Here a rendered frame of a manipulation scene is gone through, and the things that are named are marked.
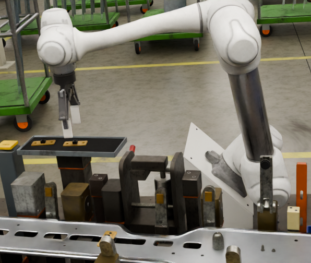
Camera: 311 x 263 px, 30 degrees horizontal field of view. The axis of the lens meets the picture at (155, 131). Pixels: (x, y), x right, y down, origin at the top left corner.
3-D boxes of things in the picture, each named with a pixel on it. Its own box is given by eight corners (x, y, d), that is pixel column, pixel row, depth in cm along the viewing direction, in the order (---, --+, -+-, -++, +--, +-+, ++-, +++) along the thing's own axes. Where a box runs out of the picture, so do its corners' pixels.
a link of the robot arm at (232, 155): (245, 162, 245) (282, 127, 237) (256, 190, 231) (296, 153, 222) (218, 144, 239) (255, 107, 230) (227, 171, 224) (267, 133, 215)
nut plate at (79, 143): (62, 146, 205) (62, 143, 205) (65, 142, 209) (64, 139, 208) (85, 145, 204) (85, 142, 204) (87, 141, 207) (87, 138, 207)
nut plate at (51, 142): (31, 146, 208) (30, 143, 208) (33, 142, 212) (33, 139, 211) (53, 144, 208) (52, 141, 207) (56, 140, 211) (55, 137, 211)
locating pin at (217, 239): (212, 254, 166) (211, 235, 163) (214, 248, 169) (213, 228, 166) (223, 255, 165) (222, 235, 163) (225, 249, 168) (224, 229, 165)
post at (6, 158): (15, 254, 227) (-7, 152, 211) (24, 243, 234) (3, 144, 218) (32, 255, 225) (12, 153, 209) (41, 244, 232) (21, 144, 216)
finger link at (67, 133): (70, 118, 196) (69, 118, 195) (73, 136, 198) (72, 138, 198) (61, 118, 196) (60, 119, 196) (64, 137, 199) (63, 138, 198)
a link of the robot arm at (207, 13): (195, -7, 194) (202, 9, 183) (248, -14, 195) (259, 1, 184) (198, 29, 202) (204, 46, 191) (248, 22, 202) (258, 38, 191)
